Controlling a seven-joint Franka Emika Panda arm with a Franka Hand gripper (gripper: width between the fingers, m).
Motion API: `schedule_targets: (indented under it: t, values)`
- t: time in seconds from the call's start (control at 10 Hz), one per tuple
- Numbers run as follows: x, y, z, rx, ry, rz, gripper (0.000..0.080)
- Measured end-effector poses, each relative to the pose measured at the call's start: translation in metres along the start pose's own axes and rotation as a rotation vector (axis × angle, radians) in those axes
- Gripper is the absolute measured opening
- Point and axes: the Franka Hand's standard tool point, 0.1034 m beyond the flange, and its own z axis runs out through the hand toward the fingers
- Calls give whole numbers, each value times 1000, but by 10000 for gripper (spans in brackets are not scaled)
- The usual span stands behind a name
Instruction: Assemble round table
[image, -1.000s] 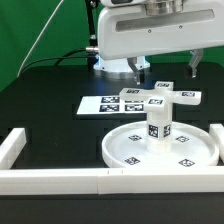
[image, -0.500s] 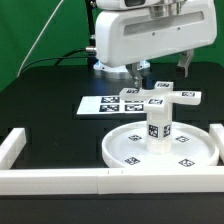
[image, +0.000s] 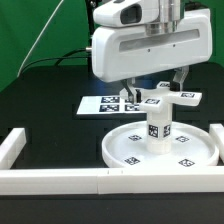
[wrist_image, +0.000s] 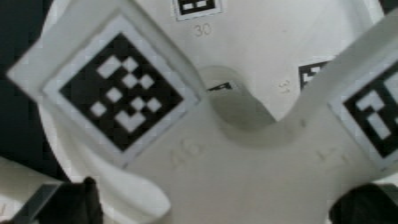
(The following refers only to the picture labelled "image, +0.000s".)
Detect white marker sheet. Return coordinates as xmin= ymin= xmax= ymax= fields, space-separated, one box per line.
xmin=77 ymin=95 xmax=140 ymax=115

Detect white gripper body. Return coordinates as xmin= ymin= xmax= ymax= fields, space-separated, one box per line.
xmin=92 ymin=0 xmax=212 ymax=82

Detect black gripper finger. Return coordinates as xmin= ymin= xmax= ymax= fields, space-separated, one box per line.
xmin=123 ymin=78 xmax=141 ymax=102
xmin=170 ymin=66 xmax=189 ymax=91

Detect white fence bar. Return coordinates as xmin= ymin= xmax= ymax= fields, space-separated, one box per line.
xmin=209 ymin=123 xmax=224 ymax=163
xmin=0 ymin=166 xmax=224 ymax=195
xmin=0 ymin=128 xmax=27 ymax=170

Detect white right fence bar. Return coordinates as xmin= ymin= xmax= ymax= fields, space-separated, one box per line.
xmin=209 ymin=123 xmax=224 ymax=163

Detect white front fence bar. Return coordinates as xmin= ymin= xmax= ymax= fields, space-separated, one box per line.
xmin=0 ymin=166 xmax=224 ymax=195

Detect white left fence bar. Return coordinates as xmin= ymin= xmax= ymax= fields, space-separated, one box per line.
xmin=0 ymin=128 xmax=27 ymax=170

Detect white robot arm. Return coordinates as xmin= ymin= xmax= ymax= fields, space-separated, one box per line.
xmin=91 ymin=0 xmax=212 ymax=102

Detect white thin cable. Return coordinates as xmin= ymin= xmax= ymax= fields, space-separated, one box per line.
xmin=16 ymin=0 xmax=64 ymax=77

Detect white round table top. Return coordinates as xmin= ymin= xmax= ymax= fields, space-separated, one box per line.
xmin=102 ymin=121 xmax=219 ymax=169

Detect white cross table base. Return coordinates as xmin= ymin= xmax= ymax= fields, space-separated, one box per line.
xmin=118 ymin=81 xmax=203 ymax=115

